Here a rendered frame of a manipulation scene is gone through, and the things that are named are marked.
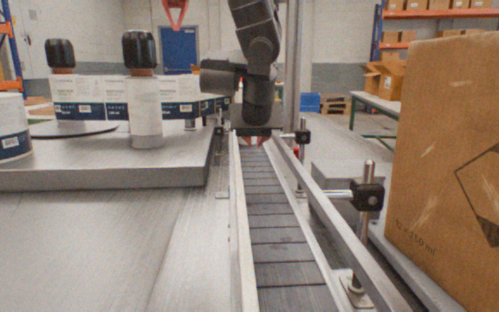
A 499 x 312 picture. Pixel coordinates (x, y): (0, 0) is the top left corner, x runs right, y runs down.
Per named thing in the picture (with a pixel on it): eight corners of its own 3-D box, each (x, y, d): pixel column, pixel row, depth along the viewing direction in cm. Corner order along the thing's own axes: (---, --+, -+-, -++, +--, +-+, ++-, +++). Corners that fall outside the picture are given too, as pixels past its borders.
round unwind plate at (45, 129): (50, 122, 122) (50, 119, 122) (131, 121, 124) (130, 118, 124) (-6, 139, 93) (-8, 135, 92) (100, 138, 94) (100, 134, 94)
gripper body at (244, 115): (230, 109, 63) (229, 81, 57) (279, 108, 63) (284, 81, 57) (230, 133, 59) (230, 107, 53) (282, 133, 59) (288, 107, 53)
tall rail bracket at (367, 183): (305, 284, 38) (312, 157, 34) (362, 282, 39) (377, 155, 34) (312, 304, 35) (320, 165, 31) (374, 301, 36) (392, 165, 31)
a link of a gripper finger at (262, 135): (235, 133, 69) (235, 104, 62) (266, 133, 70) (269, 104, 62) (235, 158, 65) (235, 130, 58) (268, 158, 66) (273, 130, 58)
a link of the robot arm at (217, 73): (273, 42, 43) (276, 21, 50) (192, 32, 44) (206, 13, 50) (264, 113, 51) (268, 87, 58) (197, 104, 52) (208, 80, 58)
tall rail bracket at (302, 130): (271, 191, 67) (273, 115, 63) (304, 190, 68) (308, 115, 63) (274, 197, 64) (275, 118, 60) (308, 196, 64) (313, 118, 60)
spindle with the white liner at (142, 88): (136, 141, 90) (125, 32, 82) (167, 140, 91) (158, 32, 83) (126, 149, 82) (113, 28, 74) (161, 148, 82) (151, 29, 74)
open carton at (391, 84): (367, 97, 326) (371, 60, 316) (412, 97, 322) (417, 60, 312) (379, 101, 289) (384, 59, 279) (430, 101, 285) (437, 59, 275)
